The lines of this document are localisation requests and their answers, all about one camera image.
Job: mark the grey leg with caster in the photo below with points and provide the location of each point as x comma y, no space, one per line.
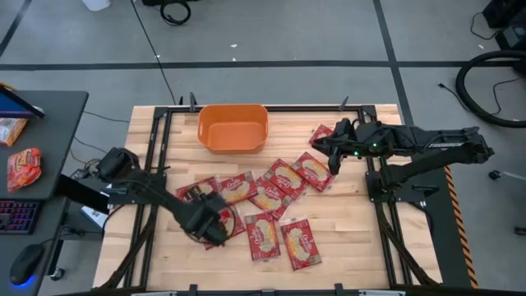
494,174

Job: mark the orange plastic basket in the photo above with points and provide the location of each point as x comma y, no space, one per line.
232,135

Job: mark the black computer mouse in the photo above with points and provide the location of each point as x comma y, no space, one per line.
26,261

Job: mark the orange-red snack bag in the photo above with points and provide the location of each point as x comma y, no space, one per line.
24,168

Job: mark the black platform with hazard stripe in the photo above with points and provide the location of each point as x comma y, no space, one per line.
446,230

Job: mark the backlit black keyboard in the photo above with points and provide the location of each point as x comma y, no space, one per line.
18,215

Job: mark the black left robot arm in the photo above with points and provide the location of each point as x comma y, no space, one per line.
160,195

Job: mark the white booklet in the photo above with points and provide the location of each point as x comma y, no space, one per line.
93,214

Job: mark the black desk caster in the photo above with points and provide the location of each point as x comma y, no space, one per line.
57,274

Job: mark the dark grey desk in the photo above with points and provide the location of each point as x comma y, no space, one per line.
57,131

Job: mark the black equipment case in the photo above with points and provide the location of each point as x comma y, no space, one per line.
507,16

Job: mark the red popcorn bag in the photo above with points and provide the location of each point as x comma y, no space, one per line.
239,229
300,244
314,170
285,177
262,236
321,132
271,199
210,184
238,188

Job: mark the laptop with blue screen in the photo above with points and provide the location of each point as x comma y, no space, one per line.
12,107

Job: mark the clear orange snack packet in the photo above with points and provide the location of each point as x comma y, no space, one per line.
10,130

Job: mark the small black floor object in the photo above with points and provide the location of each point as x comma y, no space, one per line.
520,231

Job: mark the black metal table frame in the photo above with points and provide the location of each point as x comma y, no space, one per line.
304,108

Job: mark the black table clamp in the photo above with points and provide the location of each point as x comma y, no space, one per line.
338,289
192,289
343,103
192,102

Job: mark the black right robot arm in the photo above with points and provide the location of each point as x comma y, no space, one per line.
444,144

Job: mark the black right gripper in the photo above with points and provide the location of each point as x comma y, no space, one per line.
357,137

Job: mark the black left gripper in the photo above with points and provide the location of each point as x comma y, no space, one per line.
207,215

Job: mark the white container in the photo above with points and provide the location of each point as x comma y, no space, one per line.
95,4

